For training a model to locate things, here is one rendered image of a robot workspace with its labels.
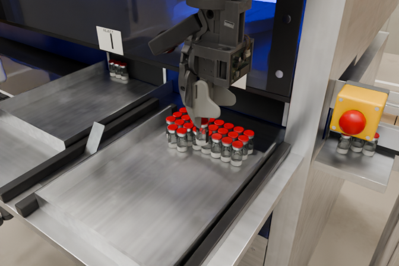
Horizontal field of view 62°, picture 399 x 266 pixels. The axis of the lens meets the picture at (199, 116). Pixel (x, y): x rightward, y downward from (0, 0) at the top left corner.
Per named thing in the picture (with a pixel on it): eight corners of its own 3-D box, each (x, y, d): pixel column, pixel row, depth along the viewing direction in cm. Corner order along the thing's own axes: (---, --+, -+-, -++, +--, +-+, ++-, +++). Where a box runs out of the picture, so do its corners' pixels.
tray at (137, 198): (170, 118, 78) (170, 105, 76) (274, 157, 66) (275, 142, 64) (40, 208, 54) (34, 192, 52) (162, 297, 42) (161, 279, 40)
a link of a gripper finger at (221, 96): (230, 130, 55) (230, 81, 50) (200, 119, 58) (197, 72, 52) (238, 120, 57) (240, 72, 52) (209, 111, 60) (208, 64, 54)
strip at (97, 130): (99, 145, 69) (94, 120, 66) (109, 149, 68) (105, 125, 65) (38, 184, 59) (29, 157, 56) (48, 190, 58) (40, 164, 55)
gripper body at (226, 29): (226, 94, 46) (230, 3, 40) (177, 79, 50) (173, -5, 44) (252, 75, 51) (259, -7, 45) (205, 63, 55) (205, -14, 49)
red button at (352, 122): (340, 123, 59) (345, 103, 57) (364, 130, 57) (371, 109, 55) (335, 133, 56) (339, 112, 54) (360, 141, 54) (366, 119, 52)
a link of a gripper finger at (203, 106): (213, 143, 51) (217, 88, 47) (182, 132, 54) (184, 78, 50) (224, 136, 53) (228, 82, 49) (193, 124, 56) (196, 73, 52)
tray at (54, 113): (105, 70, 103) (104, 59, 101) (173, 91, 90) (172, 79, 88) (-4, 117, 78) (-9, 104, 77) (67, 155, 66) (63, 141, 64)
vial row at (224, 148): (170, 132, 73) (170, 114, 70) (244, 162, 64) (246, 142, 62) (164, 137, 71) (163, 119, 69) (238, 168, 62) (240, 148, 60)
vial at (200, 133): (200, 138, 60) (200, 117, 58) (211, 142, 59) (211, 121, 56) (193, 143, 58) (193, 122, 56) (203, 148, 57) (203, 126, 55)
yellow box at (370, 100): (338, 113, 65) (347, 79, 61) (379, 124, 61) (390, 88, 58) (328, 130, 59) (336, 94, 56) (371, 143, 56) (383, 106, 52)
